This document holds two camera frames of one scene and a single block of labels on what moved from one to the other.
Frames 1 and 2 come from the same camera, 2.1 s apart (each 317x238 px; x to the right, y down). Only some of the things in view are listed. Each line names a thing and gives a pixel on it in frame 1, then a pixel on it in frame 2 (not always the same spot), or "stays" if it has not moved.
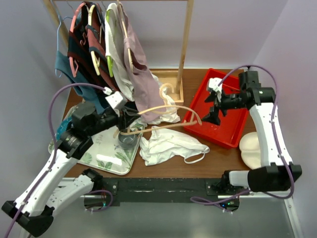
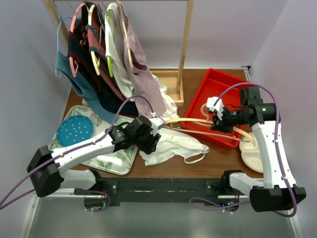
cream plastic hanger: (96, 66) stays
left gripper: (126, 117) -> (150, 146)
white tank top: (164, 143) stays
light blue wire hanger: (58, 31) stays
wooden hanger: (116, 135) -> (206, 120)
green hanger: (109, 57) stays
